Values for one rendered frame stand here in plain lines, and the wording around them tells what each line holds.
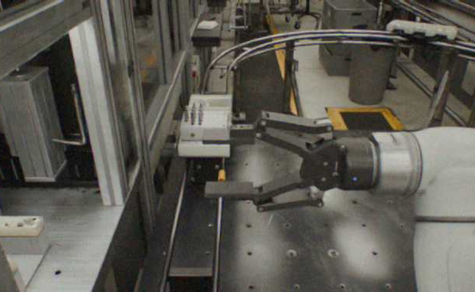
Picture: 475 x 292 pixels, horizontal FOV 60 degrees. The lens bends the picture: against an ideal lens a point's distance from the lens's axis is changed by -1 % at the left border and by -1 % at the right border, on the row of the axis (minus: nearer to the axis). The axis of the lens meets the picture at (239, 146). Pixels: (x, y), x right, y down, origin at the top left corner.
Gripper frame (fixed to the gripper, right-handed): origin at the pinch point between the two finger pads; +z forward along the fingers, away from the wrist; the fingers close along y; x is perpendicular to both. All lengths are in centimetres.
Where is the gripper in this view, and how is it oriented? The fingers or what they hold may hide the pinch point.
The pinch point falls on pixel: (222, 164)
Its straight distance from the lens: 58.0
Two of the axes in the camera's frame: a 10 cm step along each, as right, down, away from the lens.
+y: 0.0, -8.7, -4.9
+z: -10.0, 0.0, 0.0
